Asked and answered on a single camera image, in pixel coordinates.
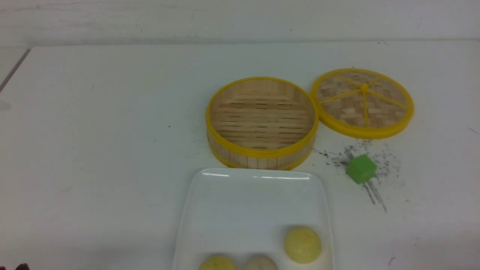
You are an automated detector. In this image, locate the yellow steamed bun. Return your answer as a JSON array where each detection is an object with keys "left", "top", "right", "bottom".
[
  {"left": 283, "top": 226, "right": 322, "bottom": 264},
  {"left": 198, "top": 255, "right": 236, "bottom": 270}
]

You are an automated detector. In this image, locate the white steamed bun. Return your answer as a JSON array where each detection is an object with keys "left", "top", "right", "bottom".
[{"left": 243, "top": 255, "right": 278, "bottom": 270}]

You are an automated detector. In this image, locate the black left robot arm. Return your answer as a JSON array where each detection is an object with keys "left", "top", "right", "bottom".
[{"left": 15, "top": 263, "right": 30, "bottom": 270}]

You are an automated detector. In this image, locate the white rectangular plate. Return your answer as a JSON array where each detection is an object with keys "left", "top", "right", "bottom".
[{"left": 172, "top": 168, "right": 336, "bottom": 270}]

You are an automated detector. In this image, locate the yellow-rimmed bamboo steamer basket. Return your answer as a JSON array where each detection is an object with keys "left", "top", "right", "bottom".
[{"left": 205, "top": 77, "right": 319, "bottom": 170}]

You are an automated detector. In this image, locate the green cube block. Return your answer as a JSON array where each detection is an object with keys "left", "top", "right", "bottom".
[{"left": 346, "top": 154, "right": 377, "bottom": 185}]

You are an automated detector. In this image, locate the yellow-rimmed bamboo steamer lid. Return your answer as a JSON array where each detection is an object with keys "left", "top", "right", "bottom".
[{"left": 310, "top": 68, "right": 414, "bottom": 140}]

